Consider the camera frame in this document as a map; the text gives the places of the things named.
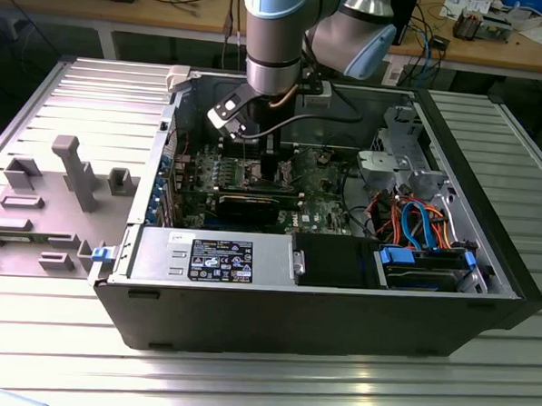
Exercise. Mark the black RAM slot bank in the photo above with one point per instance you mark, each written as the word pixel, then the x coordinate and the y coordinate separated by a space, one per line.
pixel 237 150

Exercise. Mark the silver drive cage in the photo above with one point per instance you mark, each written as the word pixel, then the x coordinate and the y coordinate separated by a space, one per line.
pixel 402 128

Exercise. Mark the green motherboard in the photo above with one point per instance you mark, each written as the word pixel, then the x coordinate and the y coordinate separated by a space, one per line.
pixel 316 205

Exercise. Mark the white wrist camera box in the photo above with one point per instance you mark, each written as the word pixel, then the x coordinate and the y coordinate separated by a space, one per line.
pixel 223 114

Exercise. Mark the wooden desk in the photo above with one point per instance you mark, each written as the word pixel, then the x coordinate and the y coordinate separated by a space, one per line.
pixel 126 11

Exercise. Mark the black RAM stick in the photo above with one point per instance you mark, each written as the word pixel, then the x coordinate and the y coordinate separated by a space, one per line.
pixel 289 198

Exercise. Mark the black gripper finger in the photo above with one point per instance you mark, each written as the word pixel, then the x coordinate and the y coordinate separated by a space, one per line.
pixel 271 164

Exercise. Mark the blue case latch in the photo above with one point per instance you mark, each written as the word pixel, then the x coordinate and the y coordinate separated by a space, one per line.
pixel 100 254

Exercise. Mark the silver metal bracket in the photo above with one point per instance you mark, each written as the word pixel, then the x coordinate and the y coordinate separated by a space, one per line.
pixel 380 163

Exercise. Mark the hard disk in blue carrier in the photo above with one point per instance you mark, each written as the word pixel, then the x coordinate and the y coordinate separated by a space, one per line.
pixel 400 257

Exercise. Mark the grey parts rack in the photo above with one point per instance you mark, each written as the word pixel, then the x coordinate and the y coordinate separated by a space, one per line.
pixel 47 227

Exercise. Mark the CPU socket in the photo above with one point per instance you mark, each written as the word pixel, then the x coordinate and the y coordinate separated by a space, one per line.
pixel 254 174

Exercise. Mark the white printed papers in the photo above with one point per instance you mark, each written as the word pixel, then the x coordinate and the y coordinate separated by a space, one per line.
pixel 461 6

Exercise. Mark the black open PC case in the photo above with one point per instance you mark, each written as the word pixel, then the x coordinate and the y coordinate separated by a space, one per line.
pixel 292 322

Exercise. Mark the finned metal heat sink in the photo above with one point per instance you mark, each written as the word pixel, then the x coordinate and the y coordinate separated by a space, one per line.
pixel 466 24

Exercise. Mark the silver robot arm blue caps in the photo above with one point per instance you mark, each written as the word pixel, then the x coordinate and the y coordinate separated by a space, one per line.
pixel 275 30

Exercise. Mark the small black adapter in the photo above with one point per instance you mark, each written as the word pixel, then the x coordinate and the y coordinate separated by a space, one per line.
pixel 440 43

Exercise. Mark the silver power supply unit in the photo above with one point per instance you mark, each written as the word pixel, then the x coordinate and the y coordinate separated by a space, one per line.
pixel 159 252

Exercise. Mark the black upright device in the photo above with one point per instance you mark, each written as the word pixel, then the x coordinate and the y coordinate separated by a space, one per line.
pixel 404 19

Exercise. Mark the green circuit board box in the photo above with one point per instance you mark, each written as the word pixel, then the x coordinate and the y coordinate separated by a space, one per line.
pixel 496 28

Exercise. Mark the black graphics card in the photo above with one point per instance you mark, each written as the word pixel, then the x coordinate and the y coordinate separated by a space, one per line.
pixel 248 208

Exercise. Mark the black label sticker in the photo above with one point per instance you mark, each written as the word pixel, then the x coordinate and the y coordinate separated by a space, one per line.
pixel 222 260

